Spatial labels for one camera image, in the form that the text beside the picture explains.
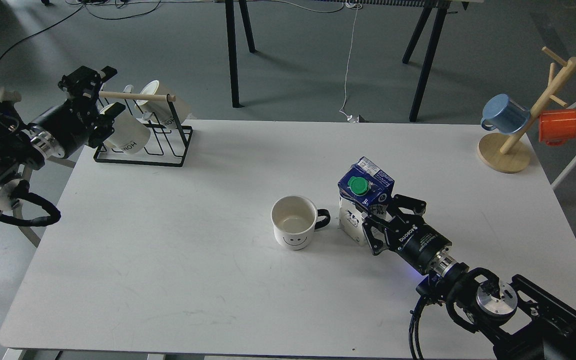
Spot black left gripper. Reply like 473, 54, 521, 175
29, 66, 118, 158

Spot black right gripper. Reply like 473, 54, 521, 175
361, 194, 457, 277

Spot blue white milk carton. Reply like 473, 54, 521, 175
338, 156, 395, 246

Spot white smiley mug black handle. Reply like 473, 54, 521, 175
270, 194, 331, 251

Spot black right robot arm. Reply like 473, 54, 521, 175
352, 194, 576, 360

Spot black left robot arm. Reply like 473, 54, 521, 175
0, 66, 117, 227

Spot white mug front on rack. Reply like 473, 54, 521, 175
103, 106, 151, 154

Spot white mug on rack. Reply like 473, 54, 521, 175
103, 106, 151, 154
134, 80, 192, 129

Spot white mug rear on rack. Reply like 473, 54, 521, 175
134, 80, 192, 129

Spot grey white chair left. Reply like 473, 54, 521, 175
0, 88, 77, 249

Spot wooden mug tree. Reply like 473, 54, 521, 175
477, 47, 576, 174

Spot blue mug on tree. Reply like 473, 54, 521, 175
480, 93, 531, 135

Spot black table legs left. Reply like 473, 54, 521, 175
224, 0, 257, 109

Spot black table legs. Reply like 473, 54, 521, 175
224, 0, 257, 109
401, 0, 450, 122

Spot orange mug on tree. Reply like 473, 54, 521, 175
538, 109, 576, 146

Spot black table legs right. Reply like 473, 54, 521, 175
401, 0, 450, 122

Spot black wire mug rack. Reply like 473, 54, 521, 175
93, 91, 194, 167

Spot black cables on floor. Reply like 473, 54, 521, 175
0, 0, 219, 71

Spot white cable on floor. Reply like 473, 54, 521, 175
248, 0, 364, 123

